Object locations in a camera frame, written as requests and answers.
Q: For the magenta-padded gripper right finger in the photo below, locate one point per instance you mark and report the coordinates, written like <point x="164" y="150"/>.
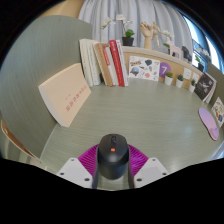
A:
<point x="151" y="171"/>

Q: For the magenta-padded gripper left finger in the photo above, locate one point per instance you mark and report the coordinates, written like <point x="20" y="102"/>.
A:
<point x="75" y="171"/>

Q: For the black computer mouse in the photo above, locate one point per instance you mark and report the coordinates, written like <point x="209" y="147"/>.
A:
<point x="113" y="155"/>

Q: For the purple round mouse pad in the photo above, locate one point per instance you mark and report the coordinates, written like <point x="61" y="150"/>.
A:
<point x="208" y="121"/>

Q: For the small plant in white pot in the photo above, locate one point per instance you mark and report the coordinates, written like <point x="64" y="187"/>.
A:
<point x="179" y="82"/>
<point x="169" y="80"/>
<point x="192" y="87"/>

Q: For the white books stack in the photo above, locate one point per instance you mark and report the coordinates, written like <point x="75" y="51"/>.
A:
<point x="212" y="93"/>

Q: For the purple round number sign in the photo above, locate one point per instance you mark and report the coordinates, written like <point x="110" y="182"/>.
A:
<point x="164" y="69"/>

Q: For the white sticker sheet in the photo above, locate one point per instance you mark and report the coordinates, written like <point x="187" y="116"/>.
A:
<point x="144" y="68"/>

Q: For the tan book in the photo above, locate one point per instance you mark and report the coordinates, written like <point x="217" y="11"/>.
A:
<point x="102" y="65"/>

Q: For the thick white book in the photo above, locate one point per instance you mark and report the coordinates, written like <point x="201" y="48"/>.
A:
<point x="87" y="61"/>

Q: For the grey-green desk divider panel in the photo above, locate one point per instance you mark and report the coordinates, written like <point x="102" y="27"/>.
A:
<point x="36" y="60"/>
<point x="220" y="83"/>

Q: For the book with picture cover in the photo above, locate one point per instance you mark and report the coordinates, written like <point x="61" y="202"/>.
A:
<point x="123" y="63"/>

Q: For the red-spined book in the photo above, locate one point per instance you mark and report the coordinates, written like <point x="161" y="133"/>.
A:
<point x="116" y="61"/>

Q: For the black horse figure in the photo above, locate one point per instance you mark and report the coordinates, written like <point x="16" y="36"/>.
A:
<point x="186" y="53"/>

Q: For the pink horse figure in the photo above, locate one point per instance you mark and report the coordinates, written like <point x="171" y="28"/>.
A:
<point x="174" y="50"/>

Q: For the wooden hand model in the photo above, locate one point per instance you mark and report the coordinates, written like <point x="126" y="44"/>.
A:
<point x="146" y="33"/>

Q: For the window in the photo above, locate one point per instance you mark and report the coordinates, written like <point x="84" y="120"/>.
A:
<point x="203" y="41"/>

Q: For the wooden artist mannequin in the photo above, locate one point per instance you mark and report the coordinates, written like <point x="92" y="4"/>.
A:
<point x="155" y="31"/>

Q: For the light grey curtain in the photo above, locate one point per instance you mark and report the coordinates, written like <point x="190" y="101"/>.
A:
<point x="143" y="15"/>

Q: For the white wall outlet plate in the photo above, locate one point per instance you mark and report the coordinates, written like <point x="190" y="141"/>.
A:
<point x="187" y="73"/>
<point x="196" y="77"/>

